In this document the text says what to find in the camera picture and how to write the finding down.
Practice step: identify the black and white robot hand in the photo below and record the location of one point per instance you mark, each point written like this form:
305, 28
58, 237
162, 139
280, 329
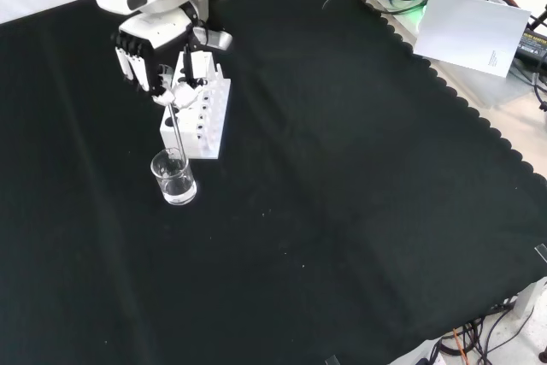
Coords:
158, 29

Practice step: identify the clear glass rod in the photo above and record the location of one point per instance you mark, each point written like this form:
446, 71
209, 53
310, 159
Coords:
177, 134

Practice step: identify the white test tube rack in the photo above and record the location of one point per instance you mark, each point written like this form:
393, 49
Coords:
193, 143

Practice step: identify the small clear glass beaker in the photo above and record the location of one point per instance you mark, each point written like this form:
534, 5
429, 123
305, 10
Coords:
176, 195

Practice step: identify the black bench cloth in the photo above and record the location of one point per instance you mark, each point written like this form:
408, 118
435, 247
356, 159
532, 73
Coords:
299, 168

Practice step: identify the clear tape strip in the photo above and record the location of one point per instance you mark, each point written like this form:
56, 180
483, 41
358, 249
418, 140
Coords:
542, 252
331, 360

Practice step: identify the black power adapter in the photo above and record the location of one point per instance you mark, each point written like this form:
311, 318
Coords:
534, 46

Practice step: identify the black tripod leg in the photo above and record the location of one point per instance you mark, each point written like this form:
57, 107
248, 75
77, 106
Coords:
539, 18

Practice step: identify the white table leg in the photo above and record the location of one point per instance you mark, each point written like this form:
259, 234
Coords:
530, 298

